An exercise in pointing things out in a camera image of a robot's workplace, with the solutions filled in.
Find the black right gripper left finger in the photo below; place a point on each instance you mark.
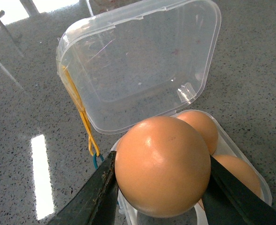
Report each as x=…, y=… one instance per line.
x=95, y=203

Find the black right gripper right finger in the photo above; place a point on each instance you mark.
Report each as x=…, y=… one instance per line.
x=227, y=201

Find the brown egg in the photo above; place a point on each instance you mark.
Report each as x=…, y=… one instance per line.
x=204, y=125
x=162, y=166
x=242, y=171

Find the clear plastic egg box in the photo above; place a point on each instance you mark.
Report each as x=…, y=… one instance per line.
x=147, y=59

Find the blue rubber band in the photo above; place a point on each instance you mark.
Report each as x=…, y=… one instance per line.
x=96, y=159

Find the yellow rubber band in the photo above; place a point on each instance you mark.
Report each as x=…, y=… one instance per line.
x=74, y=94

